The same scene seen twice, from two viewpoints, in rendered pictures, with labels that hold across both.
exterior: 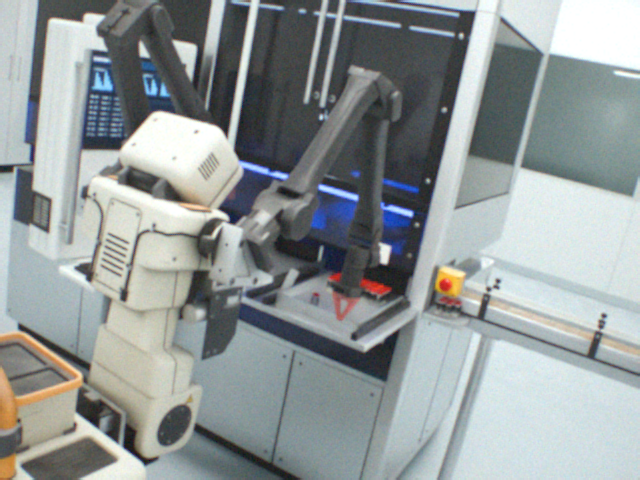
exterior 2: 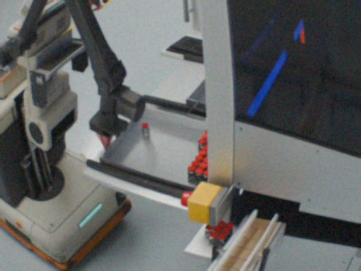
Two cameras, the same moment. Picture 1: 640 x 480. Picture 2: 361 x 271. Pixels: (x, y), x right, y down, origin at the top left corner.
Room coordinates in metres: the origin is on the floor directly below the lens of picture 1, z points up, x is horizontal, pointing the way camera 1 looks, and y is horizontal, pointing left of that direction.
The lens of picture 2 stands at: (1.84, -1.43, 1.97)
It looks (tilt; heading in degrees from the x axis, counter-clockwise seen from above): 38 degrees down; 93
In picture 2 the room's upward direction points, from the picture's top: 4 degrees counter-clockwise
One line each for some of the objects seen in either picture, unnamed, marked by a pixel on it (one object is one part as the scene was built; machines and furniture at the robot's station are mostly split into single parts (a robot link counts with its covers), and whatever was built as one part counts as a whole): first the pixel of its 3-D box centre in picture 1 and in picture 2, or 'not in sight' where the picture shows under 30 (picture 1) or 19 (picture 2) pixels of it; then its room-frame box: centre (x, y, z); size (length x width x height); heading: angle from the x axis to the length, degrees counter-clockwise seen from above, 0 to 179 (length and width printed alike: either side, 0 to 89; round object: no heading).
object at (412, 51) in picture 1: (388, 96); not in sight; (1.98, -0.11, 1.51); 0.43 x 0.01 x 0.59; 64
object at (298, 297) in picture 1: (342, 299); (174, 151); (1.76, -0.10, 0.90); 0.34 x 0.26 x 0.04; 154
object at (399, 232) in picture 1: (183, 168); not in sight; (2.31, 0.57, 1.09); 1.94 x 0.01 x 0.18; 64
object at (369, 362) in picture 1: (166, 256); not in sight; (2.31, 0.59, 0.73); 1.98 x 0.01 x 0.25; 64
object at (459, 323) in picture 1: (448, 316); (219, 243); (1.88, -0.45, 0.87); 0.14 x 0.13 x 0.02; 154
